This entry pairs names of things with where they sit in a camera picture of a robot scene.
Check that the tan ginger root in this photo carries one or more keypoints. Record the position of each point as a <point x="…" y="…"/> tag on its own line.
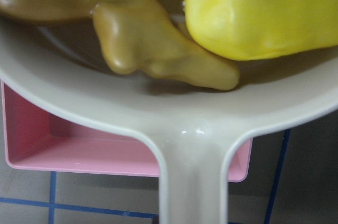
<point x="134" y="35"/>

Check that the yellow potato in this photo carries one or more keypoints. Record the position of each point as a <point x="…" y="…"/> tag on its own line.
<point x="261" y="29"/>

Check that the beige plastic dustpan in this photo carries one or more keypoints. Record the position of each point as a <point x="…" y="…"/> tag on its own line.
<point x="51" y="57"/>

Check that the pink plastic bin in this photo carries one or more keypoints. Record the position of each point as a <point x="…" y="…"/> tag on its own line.
<point x="66" y="150"/>

